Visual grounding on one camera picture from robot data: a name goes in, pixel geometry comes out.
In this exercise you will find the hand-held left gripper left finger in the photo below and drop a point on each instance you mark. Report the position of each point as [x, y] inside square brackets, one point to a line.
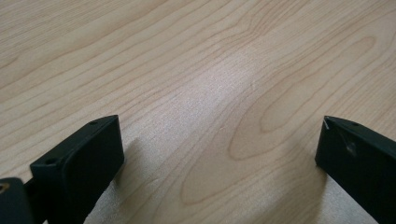
[81, 165]

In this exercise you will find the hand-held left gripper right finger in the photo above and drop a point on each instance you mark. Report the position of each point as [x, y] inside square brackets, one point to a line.
[358, 161]

